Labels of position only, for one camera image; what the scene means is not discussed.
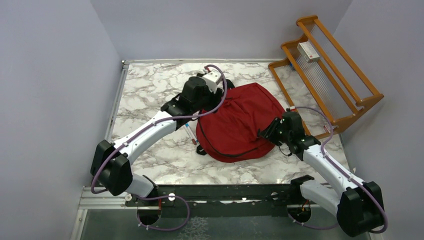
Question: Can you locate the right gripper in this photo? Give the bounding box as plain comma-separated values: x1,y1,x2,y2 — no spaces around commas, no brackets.
259,116,292,146

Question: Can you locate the red backpack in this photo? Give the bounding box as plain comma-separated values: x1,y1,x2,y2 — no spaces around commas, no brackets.
195,82,285,163

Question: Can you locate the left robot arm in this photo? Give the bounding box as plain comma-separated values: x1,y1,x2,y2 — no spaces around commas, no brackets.
90,70,227,206

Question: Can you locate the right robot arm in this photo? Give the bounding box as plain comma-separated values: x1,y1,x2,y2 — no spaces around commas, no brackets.
258,106,389,237

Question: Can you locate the wooden rack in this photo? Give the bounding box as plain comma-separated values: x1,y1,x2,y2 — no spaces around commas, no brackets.
268,15,384,134

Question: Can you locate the white marker red cap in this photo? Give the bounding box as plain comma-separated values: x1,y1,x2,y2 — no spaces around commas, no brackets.
184,123,198,146

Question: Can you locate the white red small box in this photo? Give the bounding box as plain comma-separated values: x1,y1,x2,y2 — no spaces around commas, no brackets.
297,41,320,63

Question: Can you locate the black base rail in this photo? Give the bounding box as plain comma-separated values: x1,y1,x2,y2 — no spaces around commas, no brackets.
125,184,312,223

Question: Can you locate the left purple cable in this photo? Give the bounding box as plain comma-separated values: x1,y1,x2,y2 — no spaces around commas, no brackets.
90,64,229,232

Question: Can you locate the aluminium table frame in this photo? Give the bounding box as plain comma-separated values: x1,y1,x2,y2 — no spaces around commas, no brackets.
69,58,382,240

